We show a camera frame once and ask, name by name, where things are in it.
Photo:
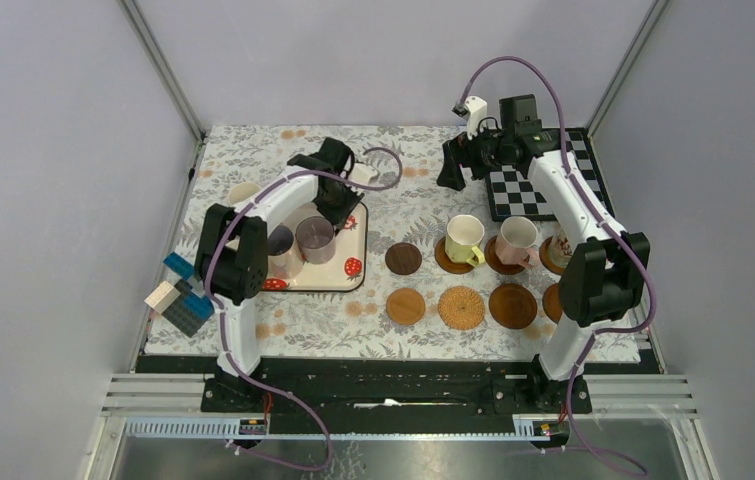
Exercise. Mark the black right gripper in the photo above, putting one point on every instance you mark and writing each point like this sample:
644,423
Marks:
460,151

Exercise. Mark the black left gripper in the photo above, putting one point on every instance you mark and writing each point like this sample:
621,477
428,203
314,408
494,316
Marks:
338,217

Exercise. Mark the purple cup dark handle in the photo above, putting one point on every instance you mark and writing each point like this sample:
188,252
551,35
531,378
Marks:
315,240

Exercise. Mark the black white chessboard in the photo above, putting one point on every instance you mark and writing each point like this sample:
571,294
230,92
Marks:
511,194

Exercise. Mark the cream tray with black rim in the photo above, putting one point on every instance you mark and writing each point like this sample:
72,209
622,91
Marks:
343,272

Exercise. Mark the white cup yellow handle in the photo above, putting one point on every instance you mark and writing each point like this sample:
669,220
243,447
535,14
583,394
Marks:
464,234

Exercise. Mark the dark walnut coaster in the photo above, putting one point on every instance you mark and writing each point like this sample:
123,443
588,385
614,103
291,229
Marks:
403,258

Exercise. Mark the white cup pink front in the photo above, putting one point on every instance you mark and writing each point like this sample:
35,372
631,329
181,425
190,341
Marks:
515,243

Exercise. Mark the large cream cup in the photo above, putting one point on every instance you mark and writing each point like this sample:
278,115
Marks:
559,250

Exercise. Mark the light bamboo coaster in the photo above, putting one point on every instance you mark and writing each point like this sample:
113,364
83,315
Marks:
405,306

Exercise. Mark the woven rattan coaster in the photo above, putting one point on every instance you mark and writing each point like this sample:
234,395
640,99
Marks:
461,308

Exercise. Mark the brown ridged wooden coaster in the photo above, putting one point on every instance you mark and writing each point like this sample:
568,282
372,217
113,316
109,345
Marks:
513,306

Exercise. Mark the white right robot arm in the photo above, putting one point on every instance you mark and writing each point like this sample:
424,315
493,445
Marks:
605,277

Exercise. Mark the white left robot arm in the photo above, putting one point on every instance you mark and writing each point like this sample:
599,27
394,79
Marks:
232,258

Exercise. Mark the lilac cup centre front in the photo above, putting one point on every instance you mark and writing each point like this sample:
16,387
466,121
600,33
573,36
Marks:
282,250

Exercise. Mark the floral tablecloth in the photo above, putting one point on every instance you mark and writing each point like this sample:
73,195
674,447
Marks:
416,210

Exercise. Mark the blue block puzzle box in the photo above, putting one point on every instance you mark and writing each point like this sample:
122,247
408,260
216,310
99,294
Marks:
190,311

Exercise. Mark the wooden block pieces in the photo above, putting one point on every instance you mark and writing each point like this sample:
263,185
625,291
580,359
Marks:
162,297

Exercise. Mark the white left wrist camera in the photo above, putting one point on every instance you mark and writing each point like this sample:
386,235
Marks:
363,174

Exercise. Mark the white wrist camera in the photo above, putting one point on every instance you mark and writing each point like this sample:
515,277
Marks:
363,174
473,110

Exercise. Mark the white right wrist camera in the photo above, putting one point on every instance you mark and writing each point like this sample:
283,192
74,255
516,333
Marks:
473,110

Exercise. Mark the white cup pink handle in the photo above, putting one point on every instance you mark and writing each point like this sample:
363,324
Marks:
241,192

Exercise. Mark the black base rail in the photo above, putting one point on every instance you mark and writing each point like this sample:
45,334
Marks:
393,396

